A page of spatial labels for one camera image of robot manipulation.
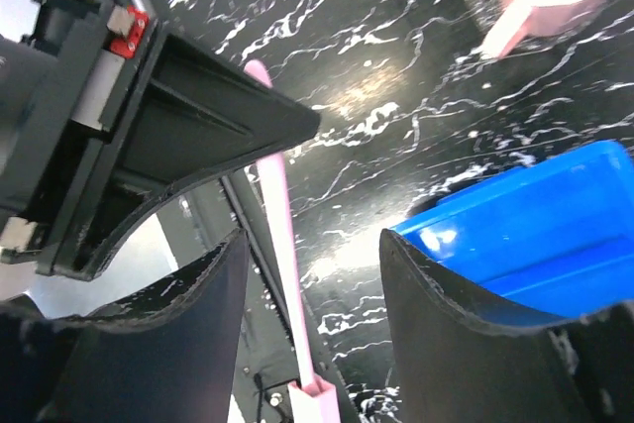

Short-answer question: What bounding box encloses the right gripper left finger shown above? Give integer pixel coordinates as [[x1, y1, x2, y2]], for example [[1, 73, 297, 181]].
[[1, 230, 249, 422]]

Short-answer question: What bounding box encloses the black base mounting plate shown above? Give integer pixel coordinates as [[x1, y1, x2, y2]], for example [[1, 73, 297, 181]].
[[217, 174, 358, 423]]

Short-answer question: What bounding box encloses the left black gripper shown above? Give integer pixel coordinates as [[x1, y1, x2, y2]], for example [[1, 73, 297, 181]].
[[1, 0, 320, 280]]

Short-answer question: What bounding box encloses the blue plastic bin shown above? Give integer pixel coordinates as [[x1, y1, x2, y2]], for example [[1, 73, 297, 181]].
[[393, 141, 633, 317]]

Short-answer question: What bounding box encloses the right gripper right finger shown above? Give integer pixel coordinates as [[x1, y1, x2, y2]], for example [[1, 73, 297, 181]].
[[379, 230, 633, 422]]

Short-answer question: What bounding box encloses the pink toothbrush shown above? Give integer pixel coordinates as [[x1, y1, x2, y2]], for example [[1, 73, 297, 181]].
[[245, 58, 341, 423]]

